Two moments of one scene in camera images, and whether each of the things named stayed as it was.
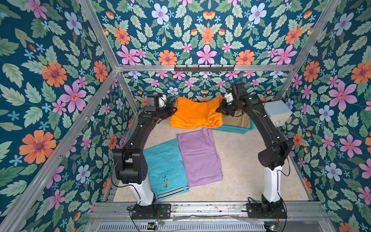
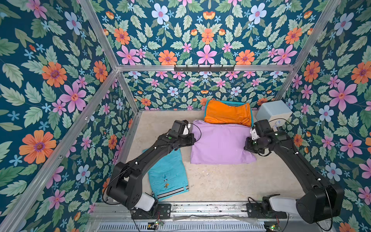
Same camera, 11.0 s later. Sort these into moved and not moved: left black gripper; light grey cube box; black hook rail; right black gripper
Moved: left black gripper; right black gripper
Not moved: black hook rail; light grey cube box
